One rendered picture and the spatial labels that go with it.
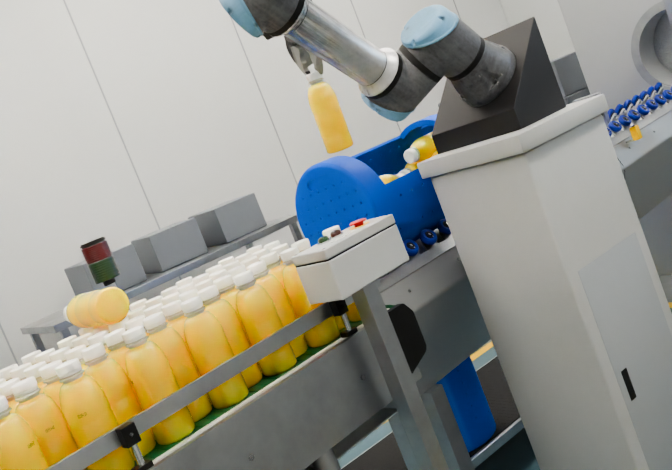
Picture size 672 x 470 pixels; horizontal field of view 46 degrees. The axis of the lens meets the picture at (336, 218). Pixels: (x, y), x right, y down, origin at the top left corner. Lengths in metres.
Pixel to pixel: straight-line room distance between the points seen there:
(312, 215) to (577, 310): 0.67
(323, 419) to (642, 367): 0.75
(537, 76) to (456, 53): 0.21
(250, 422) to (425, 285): 0.64
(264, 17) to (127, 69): 4.08
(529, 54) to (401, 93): 0.30
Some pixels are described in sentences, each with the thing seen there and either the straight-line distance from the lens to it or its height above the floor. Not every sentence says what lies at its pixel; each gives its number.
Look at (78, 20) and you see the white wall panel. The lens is 5.58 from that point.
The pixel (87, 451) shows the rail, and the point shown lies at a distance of 1.34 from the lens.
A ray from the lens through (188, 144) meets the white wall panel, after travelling 5.61.
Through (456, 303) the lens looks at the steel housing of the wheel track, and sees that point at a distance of 2.00.
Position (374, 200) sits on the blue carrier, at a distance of 1.82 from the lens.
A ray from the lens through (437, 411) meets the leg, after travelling 1.98.
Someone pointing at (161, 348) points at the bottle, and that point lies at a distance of 1.45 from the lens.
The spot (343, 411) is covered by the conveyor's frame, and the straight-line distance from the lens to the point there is 1.59.
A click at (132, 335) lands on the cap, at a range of 1.40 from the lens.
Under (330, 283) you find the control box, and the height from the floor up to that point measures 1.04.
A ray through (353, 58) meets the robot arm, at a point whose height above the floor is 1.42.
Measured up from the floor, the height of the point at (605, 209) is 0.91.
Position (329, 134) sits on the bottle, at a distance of 1.97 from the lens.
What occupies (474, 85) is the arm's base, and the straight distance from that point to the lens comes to 1.80.
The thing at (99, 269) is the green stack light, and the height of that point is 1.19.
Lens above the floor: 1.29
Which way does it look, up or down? 6 degrees down
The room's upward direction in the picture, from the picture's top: 21 degrees counter-clockwise
